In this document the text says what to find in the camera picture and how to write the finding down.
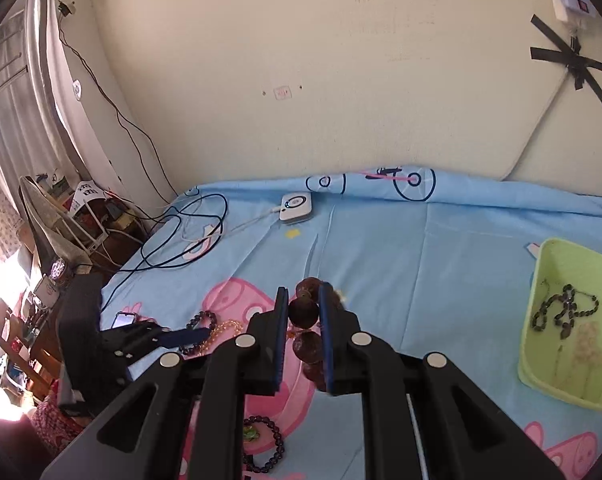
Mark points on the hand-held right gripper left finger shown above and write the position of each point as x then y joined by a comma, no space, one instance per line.
280,340

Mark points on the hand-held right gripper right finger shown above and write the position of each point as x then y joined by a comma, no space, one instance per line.
326,345

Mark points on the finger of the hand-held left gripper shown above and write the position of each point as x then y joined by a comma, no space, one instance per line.
148,347
181,338

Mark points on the smartphone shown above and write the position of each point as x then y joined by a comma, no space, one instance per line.
126,319

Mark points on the cluttered wooden shelf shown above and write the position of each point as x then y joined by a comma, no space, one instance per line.
16,340

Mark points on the small green charm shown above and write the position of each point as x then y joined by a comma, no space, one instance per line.
251,433

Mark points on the blue cartoon printed bedsheet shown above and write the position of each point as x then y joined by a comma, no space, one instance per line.
406,270

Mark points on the white rounded electronic device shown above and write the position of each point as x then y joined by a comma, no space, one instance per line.
296,207

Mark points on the grey curtain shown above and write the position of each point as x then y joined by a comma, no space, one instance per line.
36,90

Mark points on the black tape cross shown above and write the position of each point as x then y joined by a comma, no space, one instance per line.
573,60

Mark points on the white wall socket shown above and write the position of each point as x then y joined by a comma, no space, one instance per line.
282,93

